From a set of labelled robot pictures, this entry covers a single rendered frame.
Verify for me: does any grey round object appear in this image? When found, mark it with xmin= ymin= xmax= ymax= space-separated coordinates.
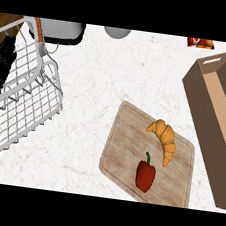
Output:
xmin=102 ymin=26 xmax=133 ymax=42

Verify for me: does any grey appliance with black base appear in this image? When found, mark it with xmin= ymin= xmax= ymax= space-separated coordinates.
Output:
xmin=27 ymin=16 xmax=87 ymax=49

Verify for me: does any red bell pepper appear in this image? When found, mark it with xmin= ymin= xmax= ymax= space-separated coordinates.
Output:
xmin=133 ymin=151 xmax=159 ymax=195

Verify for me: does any orange handled utensil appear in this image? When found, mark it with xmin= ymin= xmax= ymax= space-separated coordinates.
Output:
xmin=30 ymin=17 xmax=52 ymax=59

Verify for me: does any brown cardboard box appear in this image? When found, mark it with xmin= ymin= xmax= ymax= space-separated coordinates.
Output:
xmin=166 ymin=43 xmax=226 ymax=212

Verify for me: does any white wire dish rack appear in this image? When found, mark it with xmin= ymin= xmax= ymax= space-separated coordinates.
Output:
xmin=0 ymin=12 xmax=74 ymax=176

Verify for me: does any red and orange package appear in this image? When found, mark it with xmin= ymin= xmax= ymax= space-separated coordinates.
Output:
xmin=185 ymin=37 xmax=216 ymax=52

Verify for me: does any wooden cutting board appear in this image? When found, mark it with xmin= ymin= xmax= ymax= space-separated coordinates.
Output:
xmin=94 ymin=97 xmax=202 ymax=210

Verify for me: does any golden croissant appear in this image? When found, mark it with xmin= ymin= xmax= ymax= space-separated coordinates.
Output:
xmin=140 ymin=117 xmax=180 ymax=169

